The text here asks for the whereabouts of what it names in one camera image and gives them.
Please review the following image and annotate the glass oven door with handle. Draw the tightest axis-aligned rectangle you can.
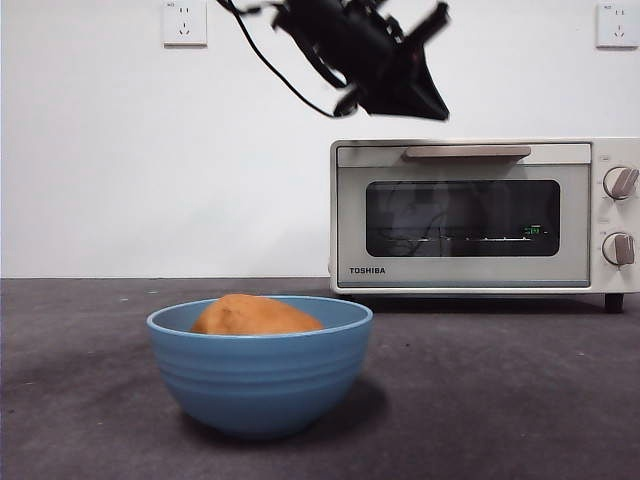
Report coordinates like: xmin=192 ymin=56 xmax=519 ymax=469
xmin=335 ymin=143 xmax=592 ymax=289

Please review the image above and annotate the blue ribbed bowl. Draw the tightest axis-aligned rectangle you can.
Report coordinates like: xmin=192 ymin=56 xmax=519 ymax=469
xmin=146 ymin=294 xmax=374 ymax=441

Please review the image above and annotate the white toaster oven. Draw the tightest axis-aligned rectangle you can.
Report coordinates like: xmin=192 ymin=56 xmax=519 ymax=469
xmin=328 ymin=138 xmax=640 ymax=314

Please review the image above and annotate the beige oven knob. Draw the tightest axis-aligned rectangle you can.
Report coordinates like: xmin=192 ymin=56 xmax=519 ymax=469
xmin=602 ymin=167 xmax=640 ymax=203
xmin=601 ymin=232 xmax=636 ymax=266

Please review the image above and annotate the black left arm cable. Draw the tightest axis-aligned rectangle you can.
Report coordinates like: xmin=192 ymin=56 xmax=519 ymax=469
xmin=215 ymin=0 xmax=357 ymax=120

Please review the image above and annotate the white wall socket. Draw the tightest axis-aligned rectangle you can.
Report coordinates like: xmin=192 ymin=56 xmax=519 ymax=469
xmin=594 ymin=2 xmax=640 ymax=50
xmin=162 ymin=0 xmax=209 ymax=50

